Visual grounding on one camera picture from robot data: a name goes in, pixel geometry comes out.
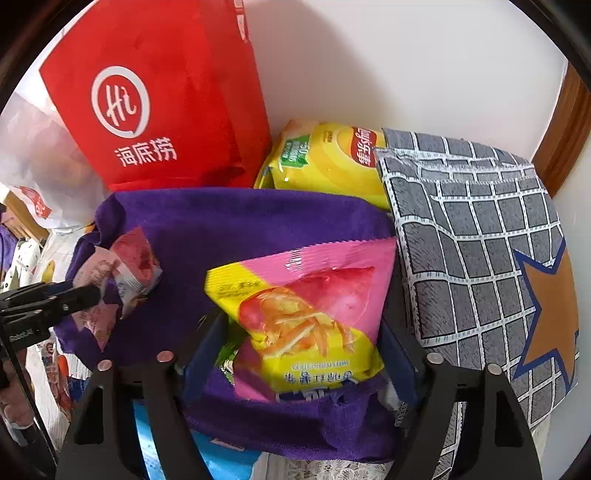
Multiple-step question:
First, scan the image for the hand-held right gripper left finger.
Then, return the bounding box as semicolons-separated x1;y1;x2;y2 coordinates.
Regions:
55;315;232;480

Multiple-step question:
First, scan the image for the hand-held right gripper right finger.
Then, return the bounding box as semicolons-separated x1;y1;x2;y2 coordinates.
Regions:
378;318;543;480

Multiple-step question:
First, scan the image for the person's left hand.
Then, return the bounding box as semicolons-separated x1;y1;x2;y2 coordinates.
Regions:
0;362;33;431

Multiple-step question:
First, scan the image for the red paper bag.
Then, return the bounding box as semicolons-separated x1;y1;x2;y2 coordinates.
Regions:
39;0;272;191

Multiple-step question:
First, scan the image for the yellow potato chip bag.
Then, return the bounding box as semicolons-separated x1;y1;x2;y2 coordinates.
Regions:
253;119;393;210

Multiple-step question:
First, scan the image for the green snack packet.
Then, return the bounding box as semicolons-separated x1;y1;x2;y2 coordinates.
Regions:
215;323;250;384

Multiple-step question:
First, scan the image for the brown wooden door frame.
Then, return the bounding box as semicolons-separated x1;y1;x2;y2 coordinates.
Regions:
531;62;591;199

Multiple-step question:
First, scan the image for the white plastic bag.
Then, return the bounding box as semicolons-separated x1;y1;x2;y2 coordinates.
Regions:
0;90;112;232

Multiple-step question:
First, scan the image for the pink yellow snack bag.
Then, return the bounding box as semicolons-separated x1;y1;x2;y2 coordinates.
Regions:
204;236;398;402

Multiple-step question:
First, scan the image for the purple towel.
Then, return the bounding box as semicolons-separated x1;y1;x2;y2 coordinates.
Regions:
53;187;402;462

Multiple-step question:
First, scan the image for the wooden headboard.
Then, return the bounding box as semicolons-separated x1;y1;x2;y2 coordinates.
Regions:
0;191;49;243

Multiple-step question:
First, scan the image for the white floral pillow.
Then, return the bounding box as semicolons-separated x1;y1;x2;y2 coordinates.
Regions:
9;240;47;288

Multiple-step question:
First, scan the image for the grey checked cloth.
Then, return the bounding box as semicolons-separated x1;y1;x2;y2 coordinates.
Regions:
373;128;580;480

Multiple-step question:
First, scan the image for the pink snack packet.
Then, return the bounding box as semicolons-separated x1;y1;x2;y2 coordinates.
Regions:
74;226;163;352

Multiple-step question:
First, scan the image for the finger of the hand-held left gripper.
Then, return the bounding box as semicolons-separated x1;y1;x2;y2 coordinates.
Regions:
0;285;103;326
0;281;77;297

